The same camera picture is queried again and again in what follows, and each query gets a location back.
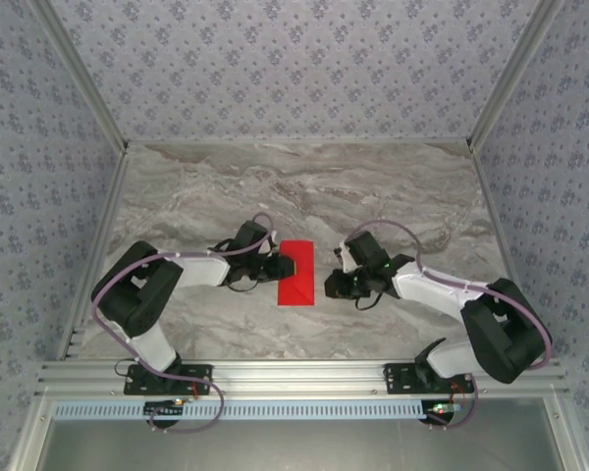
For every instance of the aluminium frame leg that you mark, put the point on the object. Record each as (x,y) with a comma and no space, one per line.
(29,441)
(564,441)

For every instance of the steel sheet panel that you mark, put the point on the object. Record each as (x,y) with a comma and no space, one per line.
(299,446)

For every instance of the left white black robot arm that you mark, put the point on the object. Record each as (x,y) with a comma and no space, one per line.
(201,270)

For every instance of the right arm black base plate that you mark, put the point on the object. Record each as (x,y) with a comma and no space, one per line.
(397,385)

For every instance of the red cloth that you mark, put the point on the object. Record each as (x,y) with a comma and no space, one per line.
(304,284)

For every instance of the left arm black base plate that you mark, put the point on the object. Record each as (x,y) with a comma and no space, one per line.
(203,387)

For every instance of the aluminium table side rail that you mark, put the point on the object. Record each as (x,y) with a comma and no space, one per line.
(99,245)
(502,245)

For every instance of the black controller board with LED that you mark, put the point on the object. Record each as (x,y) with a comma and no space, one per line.
(439,417)
(164,411)

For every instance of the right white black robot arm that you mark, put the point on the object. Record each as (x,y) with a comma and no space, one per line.
(422,289)

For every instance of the wide aluminium mounting beam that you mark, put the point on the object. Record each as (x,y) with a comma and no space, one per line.
(299,375)

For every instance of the aluminium corner post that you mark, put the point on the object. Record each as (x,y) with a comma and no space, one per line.
(89,83)
(505,83)

